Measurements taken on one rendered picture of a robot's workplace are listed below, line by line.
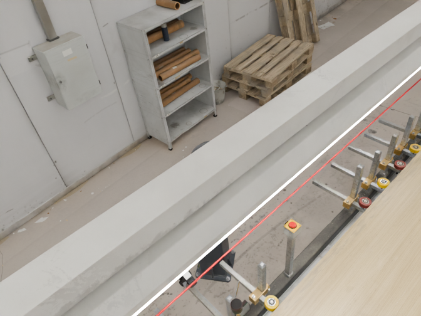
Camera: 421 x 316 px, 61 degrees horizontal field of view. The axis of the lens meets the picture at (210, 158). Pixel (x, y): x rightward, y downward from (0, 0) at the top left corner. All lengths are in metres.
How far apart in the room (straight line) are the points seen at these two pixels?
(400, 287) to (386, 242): 0.29
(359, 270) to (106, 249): 1.97
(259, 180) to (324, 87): 0.25
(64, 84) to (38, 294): 3.17
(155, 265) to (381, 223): 2.13
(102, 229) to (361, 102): 0.66
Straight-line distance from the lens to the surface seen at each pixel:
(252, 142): 0.64
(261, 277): 2.11
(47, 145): 4.04
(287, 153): 0.74
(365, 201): 2.69
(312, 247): 2.63
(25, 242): 4.19
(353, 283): 2.31
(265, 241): 3.49
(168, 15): 3.99
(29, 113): 3.83
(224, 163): 0.61
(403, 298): 2.35
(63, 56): 3.56
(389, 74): 1.05
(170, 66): 4.27
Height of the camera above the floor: 2.87
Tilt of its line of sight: 42 degrees down
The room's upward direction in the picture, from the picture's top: 8 degrees counter-clockwise
